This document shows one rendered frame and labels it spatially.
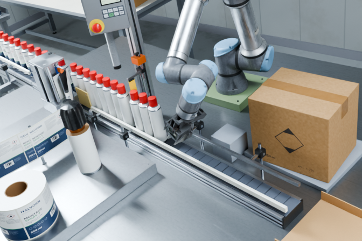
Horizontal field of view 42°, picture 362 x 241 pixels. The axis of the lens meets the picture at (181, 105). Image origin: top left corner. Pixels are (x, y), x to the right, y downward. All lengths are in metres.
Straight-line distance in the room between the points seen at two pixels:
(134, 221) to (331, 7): 2.87
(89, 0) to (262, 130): 0.83
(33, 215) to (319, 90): 1.04
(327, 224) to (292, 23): 2.94
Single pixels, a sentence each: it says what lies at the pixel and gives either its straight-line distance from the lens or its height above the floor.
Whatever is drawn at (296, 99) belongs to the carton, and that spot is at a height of 1.12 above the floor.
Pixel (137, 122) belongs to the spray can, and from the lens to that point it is 1.97.
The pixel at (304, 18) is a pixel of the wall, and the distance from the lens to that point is 4.28.
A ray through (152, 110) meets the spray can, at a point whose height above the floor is 1.04.
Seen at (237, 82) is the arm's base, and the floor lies 0.92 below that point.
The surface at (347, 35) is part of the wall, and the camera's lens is 4.17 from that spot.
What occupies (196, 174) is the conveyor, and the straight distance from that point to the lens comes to 1.77.
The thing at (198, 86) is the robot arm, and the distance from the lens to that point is 1.56.
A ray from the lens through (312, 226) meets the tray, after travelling 1.61.
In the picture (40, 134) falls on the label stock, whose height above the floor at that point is 1.01.
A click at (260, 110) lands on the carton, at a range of 1.68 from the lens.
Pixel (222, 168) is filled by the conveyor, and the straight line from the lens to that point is 1.76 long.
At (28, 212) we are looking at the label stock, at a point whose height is 0.99.
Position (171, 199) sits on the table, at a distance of 1.75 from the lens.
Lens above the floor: 2.02
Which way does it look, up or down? 32 degrees down
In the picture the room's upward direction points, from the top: 11 degrees counter-clockwise
